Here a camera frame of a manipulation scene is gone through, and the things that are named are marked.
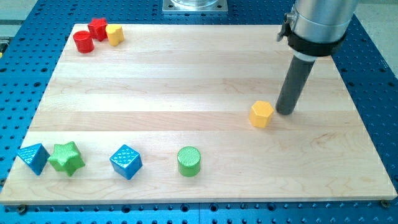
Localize black clamp band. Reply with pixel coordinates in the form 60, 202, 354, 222
276, 12, 349, 57

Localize green star block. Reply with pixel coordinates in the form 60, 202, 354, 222
47, 141, 85, 177

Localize red cylinder block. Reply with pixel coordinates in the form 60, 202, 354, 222
73, 30, 95, 54

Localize yellow hexagon block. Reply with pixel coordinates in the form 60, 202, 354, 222
249, 101, 274, 128

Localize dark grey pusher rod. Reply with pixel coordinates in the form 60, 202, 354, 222
275, 56, 315, 115

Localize green cylinder block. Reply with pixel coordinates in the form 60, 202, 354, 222
177, 146, 201, 177

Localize yellow heart block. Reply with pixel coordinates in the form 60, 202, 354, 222
106, 24, 124, 46

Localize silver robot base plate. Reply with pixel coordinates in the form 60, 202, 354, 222
162, 0, 228, 13

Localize light wooden board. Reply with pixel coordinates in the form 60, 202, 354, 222
1, 24, 397, 205

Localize red star block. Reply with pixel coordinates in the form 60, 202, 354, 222
88, 18, 108, 42

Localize blue cube block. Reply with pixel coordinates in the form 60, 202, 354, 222
109, 144, 143, 180

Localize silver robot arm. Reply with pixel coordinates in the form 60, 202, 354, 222
288, 0, 358, 62

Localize blue triangle block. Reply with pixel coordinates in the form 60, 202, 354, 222
18, 143, 50, 175

